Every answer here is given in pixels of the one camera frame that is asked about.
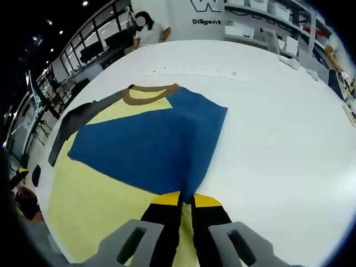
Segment small white table items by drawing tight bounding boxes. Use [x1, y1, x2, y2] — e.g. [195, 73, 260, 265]
[279, 55, 301, 71]

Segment yellow garment with coloured sleeves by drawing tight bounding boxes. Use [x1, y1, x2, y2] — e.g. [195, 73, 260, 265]
[47, 82, 229, 267]

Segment white chair backrest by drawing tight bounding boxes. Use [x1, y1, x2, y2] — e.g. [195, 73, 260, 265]
[263, 28, 282, 56]

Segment person's left hand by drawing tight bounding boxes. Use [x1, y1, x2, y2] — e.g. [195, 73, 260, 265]
[13, 186, 44, 222]

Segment grey metal shelf rack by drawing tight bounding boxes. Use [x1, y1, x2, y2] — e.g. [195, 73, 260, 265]
[224, 0, 334, 56]

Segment black computer monitor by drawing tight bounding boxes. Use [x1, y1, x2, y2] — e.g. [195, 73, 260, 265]
[80, 41, 104, 63]

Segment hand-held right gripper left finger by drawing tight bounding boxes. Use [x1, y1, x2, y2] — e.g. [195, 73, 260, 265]
[96, 191, 184, 267]

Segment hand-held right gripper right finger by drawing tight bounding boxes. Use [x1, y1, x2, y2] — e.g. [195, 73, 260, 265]
[190, 193, 276, 267]

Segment white storage bin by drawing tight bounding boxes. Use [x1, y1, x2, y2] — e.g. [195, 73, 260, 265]
[266, 1, 292, 22]

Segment white flat storage box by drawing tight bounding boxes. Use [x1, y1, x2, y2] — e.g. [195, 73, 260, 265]
[224, 24, 255, 39]

